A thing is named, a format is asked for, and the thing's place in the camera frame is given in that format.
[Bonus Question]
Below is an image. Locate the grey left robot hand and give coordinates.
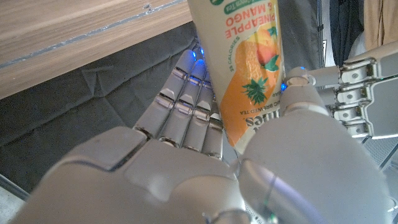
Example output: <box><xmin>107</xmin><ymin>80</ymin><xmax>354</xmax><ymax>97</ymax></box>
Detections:
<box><xmin>307</xmin><ymin>40</ymin><xmax>398</xmax><ymax>140</ymax></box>

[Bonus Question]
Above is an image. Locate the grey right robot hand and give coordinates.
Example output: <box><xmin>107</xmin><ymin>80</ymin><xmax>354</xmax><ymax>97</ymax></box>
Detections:
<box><xmin>12</xmin><ymin>49</ymin><xmax>394</xmax><ymax>224</ymax></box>

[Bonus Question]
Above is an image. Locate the pineapple mango tea bottle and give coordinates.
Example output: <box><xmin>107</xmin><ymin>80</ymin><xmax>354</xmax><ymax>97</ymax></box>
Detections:
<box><xmin>187</xmin><ymin>0</ymin><xmax>286</xmax><ymax>155</ymax></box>

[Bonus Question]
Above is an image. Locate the tan fabric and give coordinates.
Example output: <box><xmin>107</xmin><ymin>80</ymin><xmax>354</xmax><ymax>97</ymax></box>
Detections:
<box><xmin>363</xmin><ymin>0</ymin><xmax>398</xmax><ymax>52</ymax></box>

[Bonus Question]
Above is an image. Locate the dark navy fabric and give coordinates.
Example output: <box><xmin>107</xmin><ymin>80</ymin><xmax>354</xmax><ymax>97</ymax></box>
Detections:
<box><xmin>329</xmin><ymin>0</ymin><xmax>363</xmax><ymax>66</ymax></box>

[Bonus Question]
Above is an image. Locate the black backdrop curtain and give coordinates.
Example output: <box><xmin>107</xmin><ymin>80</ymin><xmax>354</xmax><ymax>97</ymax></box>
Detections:
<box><xmin>0</xmin><ymin>0</ymin><xmax>324</xmax><ymax>200</ymax></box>

